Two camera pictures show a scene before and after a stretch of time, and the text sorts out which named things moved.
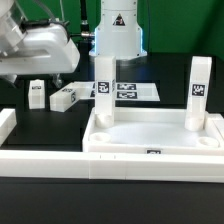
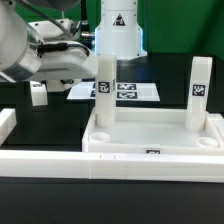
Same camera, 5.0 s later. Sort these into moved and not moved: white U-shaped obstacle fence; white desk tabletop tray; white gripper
Moved: white gripper
Not moved: white desk tabletop tray; white U-shaped obstacle fence
